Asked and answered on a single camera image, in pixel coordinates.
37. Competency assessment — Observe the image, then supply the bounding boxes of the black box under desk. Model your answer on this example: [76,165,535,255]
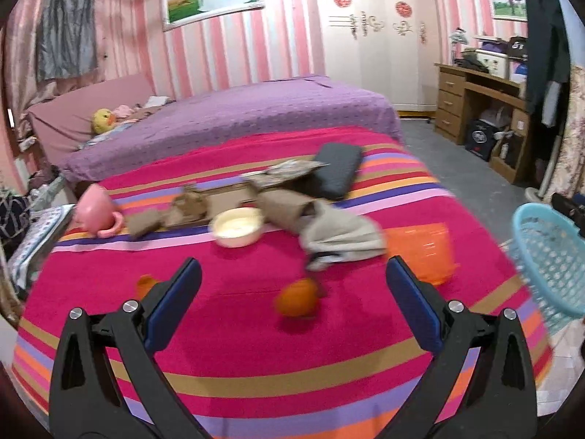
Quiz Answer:
[464,119,498,162]

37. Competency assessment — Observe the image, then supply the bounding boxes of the camouflage snack packet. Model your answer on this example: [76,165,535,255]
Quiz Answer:
[241,159,328,191]

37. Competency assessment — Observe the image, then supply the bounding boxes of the wooden desk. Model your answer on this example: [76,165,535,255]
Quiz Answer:
[434,64,531,184]

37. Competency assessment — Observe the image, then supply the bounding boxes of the white wardrobe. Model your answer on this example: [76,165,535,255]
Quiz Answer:
[316,0,441,112]

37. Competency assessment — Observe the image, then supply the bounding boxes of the black wallet case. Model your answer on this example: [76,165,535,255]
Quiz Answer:
[309,143,364,201]

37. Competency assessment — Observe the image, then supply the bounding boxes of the cream round bowl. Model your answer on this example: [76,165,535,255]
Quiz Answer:
[209,207,265,249]

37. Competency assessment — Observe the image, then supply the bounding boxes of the small brown paper piece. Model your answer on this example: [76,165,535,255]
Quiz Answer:
[125,208,163,240]

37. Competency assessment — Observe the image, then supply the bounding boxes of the brown phone case tray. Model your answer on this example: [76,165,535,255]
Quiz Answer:
[163,183,255,229]

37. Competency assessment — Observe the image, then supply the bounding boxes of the black patterned bag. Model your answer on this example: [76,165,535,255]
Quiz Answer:
[0,191,31,260]

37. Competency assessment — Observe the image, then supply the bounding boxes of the whole orange fruit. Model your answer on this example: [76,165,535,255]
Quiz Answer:
[275,278,320,318]

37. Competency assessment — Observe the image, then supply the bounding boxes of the grey hanging curtain cloth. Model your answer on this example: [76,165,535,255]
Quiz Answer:
[36,0,98,82]

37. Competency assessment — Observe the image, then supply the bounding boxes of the pink headboard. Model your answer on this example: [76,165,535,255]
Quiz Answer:
[26,74,155,165]

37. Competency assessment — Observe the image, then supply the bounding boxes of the desk lamp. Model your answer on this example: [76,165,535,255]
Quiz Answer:
[449,27,469,60]

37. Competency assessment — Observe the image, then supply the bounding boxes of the brown paper ball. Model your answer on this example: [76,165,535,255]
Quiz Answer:
[166,185,208,228]

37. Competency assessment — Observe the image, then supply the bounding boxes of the grey cloth pouch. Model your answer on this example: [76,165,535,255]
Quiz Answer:
[298,200,387,271]

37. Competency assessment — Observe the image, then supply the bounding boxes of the purple dotted bedspread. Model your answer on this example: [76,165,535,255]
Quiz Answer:
[58,75,404,184]

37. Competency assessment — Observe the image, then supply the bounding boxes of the light blue laundry basket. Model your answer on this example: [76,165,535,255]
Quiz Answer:
[509,203,585,335]

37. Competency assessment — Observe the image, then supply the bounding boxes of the pink pig mug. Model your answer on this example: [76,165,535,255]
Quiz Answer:
[73,183,124,239]

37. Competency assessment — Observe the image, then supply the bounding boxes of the black hanging garment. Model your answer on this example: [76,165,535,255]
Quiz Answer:
[525,0,570,128]

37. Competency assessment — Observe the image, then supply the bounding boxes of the brown paper roll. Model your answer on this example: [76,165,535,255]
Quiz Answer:
[256,189,316,235]

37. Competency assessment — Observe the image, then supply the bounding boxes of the striped magenta blanket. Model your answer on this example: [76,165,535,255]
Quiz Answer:
[12,127,552,438]

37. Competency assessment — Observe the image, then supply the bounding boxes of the yellow duck plush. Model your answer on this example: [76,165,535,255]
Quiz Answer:
[91,108,117,135]

